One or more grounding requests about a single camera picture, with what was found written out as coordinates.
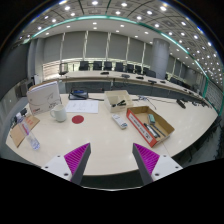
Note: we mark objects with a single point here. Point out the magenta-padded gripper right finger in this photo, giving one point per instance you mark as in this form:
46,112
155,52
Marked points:
148,160

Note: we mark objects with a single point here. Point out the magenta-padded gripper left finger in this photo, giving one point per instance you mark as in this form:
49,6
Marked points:
75,160

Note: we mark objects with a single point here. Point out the clear plastic water bottle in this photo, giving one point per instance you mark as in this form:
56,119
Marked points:
32,139

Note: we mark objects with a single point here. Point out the black marker pen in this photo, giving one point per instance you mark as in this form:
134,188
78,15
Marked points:
151,130

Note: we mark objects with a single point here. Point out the open brown and red box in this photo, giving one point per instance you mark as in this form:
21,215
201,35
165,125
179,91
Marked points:
141,128

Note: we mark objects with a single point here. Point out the flat round red coaster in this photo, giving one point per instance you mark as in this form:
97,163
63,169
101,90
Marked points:
77,119

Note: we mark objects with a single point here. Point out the white remote control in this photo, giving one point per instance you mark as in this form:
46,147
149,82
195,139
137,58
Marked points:
119,121

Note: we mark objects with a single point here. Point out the white ceramic mug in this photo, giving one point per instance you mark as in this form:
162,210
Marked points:
60,113

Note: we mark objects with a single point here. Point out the white printed paper sheet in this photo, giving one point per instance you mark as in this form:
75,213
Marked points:
82,106

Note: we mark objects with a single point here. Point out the brown paper envelope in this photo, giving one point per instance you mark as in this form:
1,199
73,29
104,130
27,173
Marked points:
18,133

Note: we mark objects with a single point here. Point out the black clip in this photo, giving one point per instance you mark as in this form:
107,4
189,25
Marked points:
119,103

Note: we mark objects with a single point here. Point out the black handheld device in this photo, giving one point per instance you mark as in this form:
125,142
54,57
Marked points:
181,103

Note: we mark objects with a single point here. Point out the black desk conference unit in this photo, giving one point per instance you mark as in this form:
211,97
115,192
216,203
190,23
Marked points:
78,94

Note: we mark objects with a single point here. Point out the white copy paper box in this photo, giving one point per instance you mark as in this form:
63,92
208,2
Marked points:
43,98

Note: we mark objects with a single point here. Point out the open white cardboard box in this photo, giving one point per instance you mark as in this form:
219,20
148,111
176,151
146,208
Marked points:
113,96

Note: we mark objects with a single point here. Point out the grey CRT monitor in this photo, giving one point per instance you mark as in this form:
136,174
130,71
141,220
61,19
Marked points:
26,88

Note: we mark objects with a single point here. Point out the black office chairs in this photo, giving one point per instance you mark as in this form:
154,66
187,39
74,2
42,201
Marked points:
100,65

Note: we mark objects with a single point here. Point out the ceiling lights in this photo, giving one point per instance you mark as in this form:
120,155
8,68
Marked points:
120,13

